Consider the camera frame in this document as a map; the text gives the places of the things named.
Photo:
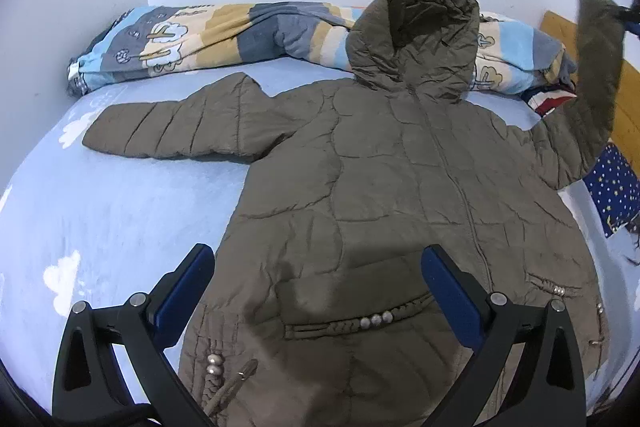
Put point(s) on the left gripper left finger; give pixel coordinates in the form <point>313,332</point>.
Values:
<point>111,368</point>

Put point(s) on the colourful patchwork cartoon quilt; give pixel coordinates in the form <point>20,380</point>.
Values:
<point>151,41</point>

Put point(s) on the blue star moon pillow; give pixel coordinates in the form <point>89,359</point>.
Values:
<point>611,183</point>

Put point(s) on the light blue cloud bedsheet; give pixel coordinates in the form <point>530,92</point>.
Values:
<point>78,225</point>

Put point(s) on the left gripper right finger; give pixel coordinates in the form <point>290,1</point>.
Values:
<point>548,387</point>

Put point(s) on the wooden headboard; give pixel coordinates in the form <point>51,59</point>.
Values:
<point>626,129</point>

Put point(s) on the clear purple eyeglasses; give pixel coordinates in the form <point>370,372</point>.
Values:
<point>635,236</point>

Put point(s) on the olive quilted hooded coat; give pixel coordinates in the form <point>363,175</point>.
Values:
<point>318,314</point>

